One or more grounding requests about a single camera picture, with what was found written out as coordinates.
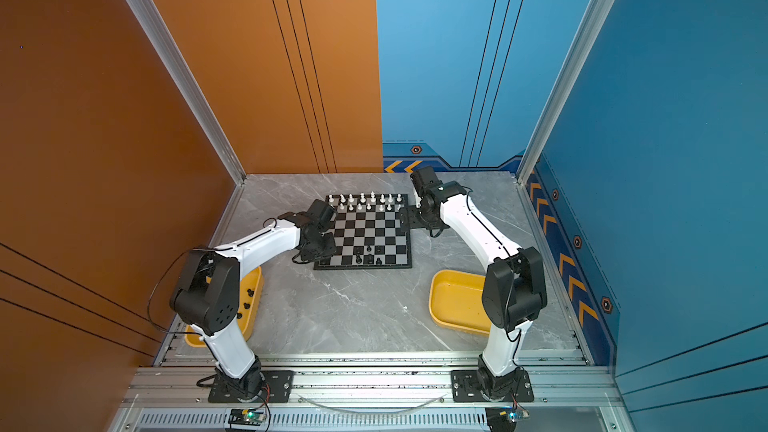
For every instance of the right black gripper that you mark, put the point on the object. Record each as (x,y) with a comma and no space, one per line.
(412,220)

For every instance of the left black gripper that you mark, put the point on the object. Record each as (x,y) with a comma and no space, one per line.
(331,251)

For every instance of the yellow tray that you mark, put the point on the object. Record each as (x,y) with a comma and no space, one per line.
(455,302)
(249,306)

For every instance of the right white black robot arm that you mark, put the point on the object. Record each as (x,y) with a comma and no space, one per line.
(514,290)

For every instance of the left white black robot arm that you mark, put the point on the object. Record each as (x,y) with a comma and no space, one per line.
(228,346)

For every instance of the left green circuit board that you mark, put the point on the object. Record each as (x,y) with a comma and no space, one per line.
(249,419)

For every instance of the green circuit board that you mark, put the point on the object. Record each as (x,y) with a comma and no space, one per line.
(249,419)
(505,419)

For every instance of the right green circuit board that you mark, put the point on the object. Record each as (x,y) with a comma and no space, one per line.
(505,419)

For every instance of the black white chessboard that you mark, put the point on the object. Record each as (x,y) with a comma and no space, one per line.
(374,219)

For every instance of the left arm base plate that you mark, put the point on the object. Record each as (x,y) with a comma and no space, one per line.
(272,386)

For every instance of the aluminium front frame rail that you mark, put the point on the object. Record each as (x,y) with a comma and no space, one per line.
(376,392)

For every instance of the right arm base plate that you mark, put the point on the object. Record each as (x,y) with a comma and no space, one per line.
(480,386)

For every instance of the left aluminium corner post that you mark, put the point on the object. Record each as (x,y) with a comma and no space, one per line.
(165,46)

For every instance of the aluminium corner post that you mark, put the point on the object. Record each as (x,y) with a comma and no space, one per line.
(584,39)
(165,46)

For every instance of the right aluminium corner post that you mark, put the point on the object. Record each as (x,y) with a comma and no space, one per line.
(584,39)

